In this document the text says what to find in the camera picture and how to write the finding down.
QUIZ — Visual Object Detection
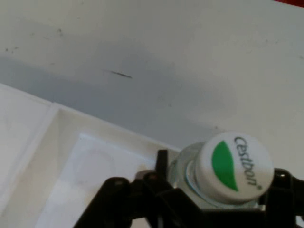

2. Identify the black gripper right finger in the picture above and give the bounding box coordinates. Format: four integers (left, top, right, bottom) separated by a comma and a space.
258, 168, 304, 228

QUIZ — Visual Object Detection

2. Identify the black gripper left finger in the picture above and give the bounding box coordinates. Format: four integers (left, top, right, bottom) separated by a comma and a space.
89, 149, 203, 228

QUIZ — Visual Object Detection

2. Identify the white cardboard box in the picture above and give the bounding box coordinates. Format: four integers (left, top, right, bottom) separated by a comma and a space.
0, 83, 181, 228

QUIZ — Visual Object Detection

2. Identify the green label water bottle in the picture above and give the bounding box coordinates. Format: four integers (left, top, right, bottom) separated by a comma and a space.
168, 131, 274, 210

